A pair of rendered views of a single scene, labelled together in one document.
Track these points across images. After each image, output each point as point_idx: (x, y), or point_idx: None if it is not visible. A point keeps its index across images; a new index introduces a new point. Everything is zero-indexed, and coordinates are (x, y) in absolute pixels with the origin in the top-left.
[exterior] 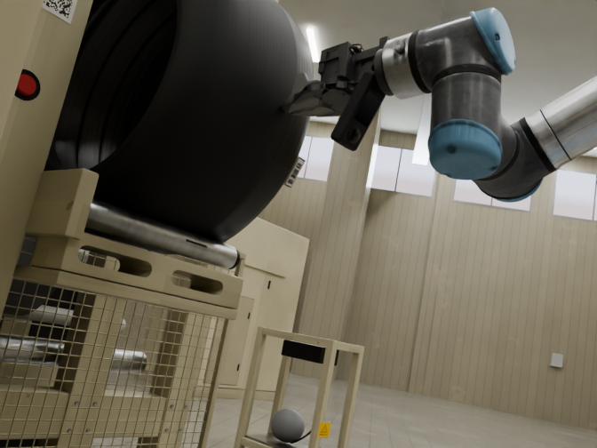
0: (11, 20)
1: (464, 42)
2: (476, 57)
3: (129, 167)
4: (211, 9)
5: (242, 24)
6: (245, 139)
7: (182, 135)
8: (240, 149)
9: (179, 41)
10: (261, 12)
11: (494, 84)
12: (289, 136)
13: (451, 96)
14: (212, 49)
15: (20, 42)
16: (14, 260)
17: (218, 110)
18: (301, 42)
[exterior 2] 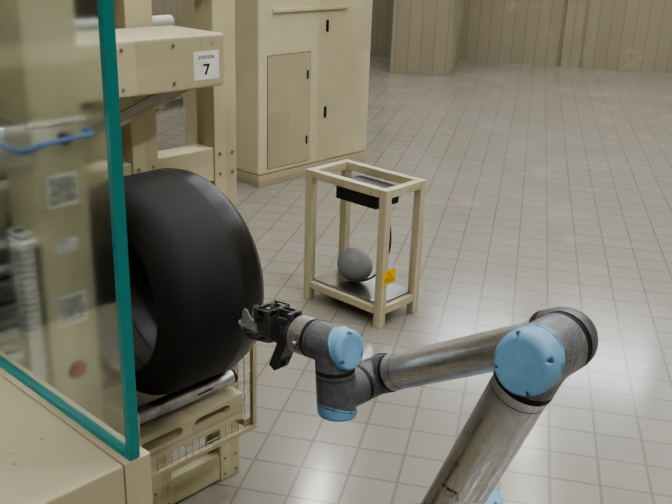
0: None
1: (325, 359)
2: (332, 369)
3: (151, 383)
4: (175, 296)
5: (197, 299)
6: (218, 352)
7: (178, 371)
8: (217, 357)
9: (159, 316)
10: (208, 271)
11: (345, 382)
12: None
13: (321, 390)
14: (182, 324)
15: None
16: None
17: (197, 354)
18: (244, 255)
